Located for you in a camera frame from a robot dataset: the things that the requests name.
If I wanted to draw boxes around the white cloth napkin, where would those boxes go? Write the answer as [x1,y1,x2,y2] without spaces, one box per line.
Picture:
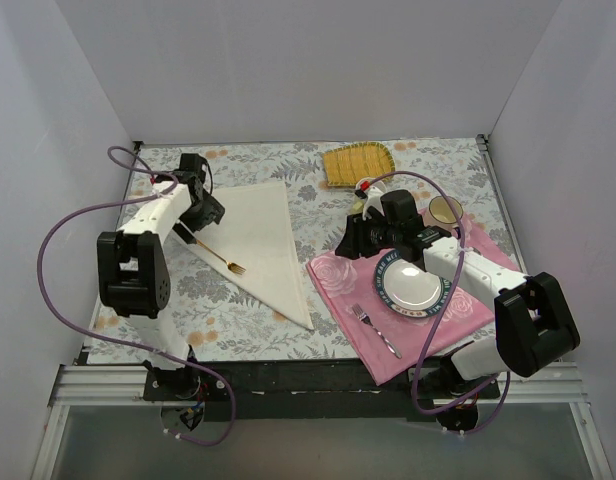
[186,181,313,330]

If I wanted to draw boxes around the gold fork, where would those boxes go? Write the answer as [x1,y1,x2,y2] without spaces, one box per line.
[196,240,246,275]

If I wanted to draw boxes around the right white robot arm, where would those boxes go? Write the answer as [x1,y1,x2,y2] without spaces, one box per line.
[335,190,581,398]

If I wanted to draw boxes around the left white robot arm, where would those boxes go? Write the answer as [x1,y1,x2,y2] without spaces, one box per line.
[97,153,225,400]

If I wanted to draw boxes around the yellow-green mug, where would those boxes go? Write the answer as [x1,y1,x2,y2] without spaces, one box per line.
[351,177,387,214]

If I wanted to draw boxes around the cream enamel mug dark rim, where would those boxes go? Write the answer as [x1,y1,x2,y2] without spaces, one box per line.
[424,196,464,231]

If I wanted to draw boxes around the white plate blue rim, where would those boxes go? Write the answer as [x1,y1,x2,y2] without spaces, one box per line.
[372,250,451,319]

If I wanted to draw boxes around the silver fork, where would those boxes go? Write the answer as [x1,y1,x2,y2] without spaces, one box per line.
[352,304,402,359]

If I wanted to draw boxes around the yellow woven bamboo tray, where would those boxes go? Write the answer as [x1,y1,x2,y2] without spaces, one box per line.
[322,142,395,187]

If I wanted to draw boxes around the floral tablecloth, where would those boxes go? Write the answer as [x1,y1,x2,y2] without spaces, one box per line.
[87,138,547,364]

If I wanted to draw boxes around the pink rose placemat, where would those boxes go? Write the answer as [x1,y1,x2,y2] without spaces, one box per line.
[306,209,519,387]

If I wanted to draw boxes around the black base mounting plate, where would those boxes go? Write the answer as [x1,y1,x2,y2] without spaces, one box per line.
[143,357,499,424]

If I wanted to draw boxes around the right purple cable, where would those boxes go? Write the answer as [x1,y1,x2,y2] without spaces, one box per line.
[367,171,513,437]

